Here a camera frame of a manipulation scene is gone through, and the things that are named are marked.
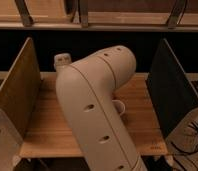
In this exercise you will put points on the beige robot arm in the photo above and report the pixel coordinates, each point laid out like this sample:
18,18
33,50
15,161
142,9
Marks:
84,91

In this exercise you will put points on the beige paper cup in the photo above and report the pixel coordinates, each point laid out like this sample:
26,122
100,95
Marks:
119,106

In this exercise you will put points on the dark right side panel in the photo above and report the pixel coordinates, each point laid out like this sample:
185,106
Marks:
172,94

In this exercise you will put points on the wooden left side panel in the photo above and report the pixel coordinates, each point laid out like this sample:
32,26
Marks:
19,90

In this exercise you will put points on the wooden shelf with brackets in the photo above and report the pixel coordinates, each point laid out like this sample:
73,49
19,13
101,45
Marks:
100,15

